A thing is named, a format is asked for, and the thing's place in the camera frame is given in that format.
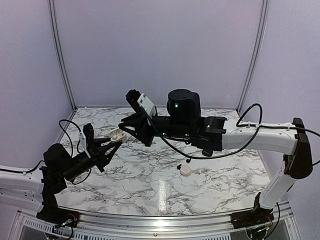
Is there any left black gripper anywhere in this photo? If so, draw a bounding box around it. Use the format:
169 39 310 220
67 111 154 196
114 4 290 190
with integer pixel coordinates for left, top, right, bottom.
61 137 121 182

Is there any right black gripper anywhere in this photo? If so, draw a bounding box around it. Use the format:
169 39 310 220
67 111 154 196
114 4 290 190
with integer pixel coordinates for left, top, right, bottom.
118 112 193 148

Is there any white earbud charging case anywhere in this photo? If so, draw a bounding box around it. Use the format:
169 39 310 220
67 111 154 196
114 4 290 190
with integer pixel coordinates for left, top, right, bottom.
108 128 127 143

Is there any black earbud charging case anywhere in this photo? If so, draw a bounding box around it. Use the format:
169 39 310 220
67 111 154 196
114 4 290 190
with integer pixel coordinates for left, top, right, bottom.
202 149 213 157

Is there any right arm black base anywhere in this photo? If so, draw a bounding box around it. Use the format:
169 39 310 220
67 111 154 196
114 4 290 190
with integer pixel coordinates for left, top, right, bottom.
230 192 274 229

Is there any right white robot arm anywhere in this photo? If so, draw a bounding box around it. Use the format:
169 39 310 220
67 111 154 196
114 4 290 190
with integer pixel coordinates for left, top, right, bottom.
119 89 313 224

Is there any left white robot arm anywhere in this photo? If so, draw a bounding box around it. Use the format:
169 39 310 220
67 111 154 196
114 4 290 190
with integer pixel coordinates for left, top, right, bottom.
0 138 123 198

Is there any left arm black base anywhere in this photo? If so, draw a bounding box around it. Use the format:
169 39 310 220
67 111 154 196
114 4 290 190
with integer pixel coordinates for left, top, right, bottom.
36 194 80 228

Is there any pink round earbud case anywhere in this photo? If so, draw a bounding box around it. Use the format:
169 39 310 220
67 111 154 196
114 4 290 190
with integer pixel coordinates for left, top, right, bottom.
179 165 192 177

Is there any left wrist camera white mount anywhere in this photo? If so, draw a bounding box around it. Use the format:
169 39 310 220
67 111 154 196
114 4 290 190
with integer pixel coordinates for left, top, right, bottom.
79 123 94 158

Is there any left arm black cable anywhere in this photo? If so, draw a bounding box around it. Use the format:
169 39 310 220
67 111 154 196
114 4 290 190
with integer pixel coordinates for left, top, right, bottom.
0 118 92 186

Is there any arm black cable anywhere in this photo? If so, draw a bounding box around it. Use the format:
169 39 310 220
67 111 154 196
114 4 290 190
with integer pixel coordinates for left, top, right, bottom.
147 103 320 167
0 118 92 186

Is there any aluminium front rail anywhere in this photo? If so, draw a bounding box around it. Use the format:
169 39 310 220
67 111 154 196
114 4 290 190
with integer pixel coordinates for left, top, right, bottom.
14 199 293 240

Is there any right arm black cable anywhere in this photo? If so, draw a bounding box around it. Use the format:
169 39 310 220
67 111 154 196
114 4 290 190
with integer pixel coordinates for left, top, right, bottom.
147 103 320 167

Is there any left aluminium corner post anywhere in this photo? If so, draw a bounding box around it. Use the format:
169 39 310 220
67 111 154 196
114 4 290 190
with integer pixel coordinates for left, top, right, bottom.
47 0 77 112

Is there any aluminium corner post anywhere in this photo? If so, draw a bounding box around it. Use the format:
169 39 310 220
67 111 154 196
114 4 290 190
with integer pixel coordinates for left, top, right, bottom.
236 0 270 113
47 0 77 112

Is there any right aluminium corner post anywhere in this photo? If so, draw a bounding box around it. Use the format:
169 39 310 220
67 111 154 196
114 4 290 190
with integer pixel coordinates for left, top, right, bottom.
236 0 270 113

